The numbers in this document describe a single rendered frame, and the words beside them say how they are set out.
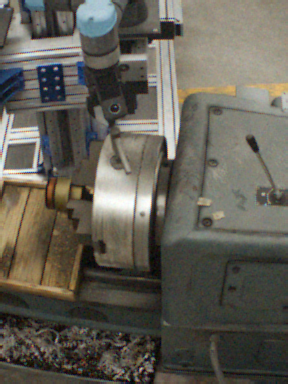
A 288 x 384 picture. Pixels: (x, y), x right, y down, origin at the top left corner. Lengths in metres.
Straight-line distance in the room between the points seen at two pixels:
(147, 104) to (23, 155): 0.60
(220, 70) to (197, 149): 2.14
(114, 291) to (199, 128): 0.48
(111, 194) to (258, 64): 2.33
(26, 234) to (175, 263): 0.56
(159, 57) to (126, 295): 1.81
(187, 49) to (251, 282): 2.43
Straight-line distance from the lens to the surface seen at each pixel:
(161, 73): 3.30
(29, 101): 2.30
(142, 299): 1.78
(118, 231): 1.54
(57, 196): 1.67
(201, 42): 3.86
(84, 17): 1.24
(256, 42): 3.92
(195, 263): 1.46
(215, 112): 1.63
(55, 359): 2.02
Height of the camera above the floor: 2.40
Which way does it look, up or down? 51 degrees down
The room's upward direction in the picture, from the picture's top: 3 degrees counter-clockwise
